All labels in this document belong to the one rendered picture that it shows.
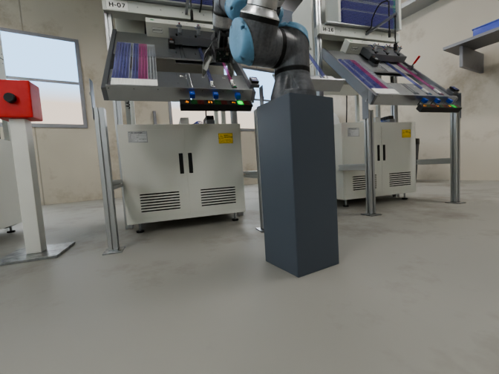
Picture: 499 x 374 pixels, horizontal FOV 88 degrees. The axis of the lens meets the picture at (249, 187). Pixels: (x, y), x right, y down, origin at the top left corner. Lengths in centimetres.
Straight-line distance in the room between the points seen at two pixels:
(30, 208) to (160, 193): 58
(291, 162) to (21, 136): 120
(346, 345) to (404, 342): 11
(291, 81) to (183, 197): 98
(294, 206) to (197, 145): 94
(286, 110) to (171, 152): 93
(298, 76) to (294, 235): 49
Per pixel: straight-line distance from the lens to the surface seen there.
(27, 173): 153
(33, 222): 154
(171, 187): 158
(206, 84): 141
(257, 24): 84
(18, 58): 479
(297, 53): 91
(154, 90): 132
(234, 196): 163
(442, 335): 68
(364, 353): 58
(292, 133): 78
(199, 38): 181
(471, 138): 435
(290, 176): 78
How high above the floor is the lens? 34
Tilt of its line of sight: 4 degrees down
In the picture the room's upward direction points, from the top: 4 degrees counter-clockwise
